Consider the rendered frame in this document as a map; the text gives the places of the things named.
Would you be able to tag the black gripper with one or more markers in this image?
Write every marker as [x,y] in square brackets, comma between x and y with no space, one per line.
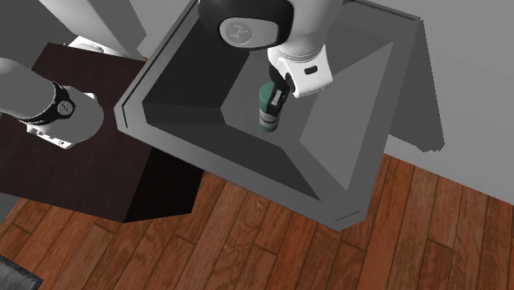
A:
[277,77]

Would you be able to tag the green bottle with pale label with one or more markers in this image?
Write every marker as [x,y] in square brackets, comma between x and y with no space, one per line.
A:
[264,96]

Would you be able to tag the dark grey textured object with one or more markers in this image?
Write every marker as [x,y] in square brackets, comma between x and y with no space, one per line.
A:
[14,277]

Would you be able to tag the grey square sink basin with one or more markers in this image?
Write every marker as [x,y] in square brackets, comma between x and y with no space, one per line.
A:
[341,132]

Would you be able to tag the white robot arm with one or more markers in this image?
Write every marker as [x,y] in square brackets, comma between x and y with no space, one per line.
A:
[305,36]

